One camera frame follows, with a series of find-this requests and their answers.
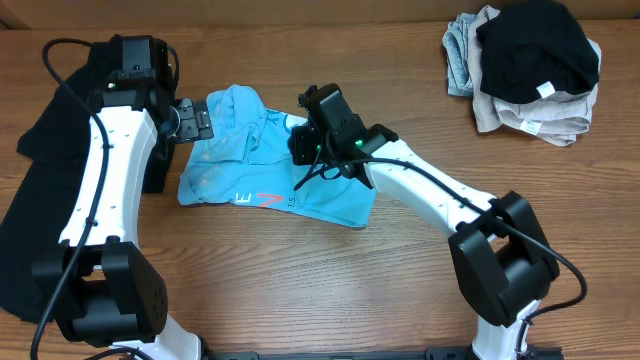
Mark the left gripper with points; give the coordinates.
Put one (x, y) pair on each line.
(195, 120)

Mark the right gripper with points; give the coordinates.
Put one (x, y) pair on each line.
(306, 137)

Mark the light blue printed t-shirt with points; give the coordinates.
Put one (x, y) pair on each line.
(248, 163)

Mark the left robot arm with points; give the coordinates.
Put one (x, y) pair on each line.
(102, 290)

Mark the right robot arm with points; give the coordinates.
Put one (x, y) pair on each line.
(502, 260)

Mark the black garment on table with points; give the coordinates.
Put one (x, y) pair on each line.
(57, 144)

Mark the grey-blue folded garment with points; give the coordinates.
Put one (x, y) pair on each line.
(455, 43)

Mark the black folded garment on pile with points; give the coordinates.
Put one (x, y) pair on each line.
(533, 43)

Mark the beige folded garment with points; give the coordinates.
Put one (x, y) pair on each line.
(558, 118)

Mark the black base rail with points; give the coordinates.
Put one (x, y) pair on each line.
(380, 355)

